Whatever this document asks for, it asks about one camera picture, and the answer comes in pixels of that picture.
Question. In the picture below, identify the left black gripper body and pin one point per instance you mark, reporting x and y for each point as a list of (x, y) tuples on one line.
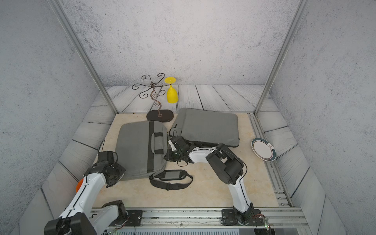
[(118, 172)]

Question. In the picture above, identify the orange round object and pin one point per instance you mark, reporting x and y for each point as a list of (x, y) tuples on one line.
[(79, 185)]

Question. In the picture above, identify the yellow plastic wine glass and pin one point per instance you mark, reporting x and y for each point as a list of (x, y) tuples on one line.
[(171, 94)]

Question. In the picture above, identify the aluminium front rail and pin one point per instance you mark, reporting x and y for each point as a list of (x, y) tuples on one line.
[(206, 221)]

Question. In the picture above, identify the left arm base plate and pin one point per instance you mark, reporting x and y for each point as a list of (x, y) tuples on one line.
[(131, 218)]

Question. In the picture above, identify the white plate green rim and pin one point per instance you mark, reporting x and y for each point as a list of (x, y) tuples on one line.
[(263, 149)]

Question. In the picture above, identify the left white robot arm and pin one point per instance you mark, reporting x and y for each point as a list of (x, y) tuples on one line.
[(76, 219)]

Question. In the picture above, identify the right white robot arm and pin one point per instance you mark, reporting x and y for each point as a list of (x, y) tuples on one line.
[(227, 166)]

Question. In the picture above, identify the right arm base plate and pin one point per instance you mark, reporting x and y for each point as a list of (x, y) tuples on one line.
[(232, 217)]

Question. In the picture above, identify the grey zippered laptop bag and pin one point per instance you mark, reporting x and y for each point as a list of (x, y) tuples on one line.
[(142, 150)]

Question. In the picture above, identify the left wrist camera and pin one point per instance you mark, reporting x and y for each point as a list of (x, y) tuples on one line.
[(106, 156)]

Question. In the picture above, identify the copper wire stand dark base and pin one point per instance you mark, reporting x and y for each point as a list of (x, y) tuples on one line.
[(154, 90)]

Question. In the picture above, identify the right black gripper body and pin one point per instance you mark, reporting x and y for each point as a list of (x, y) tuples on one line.
[(174, 156)]

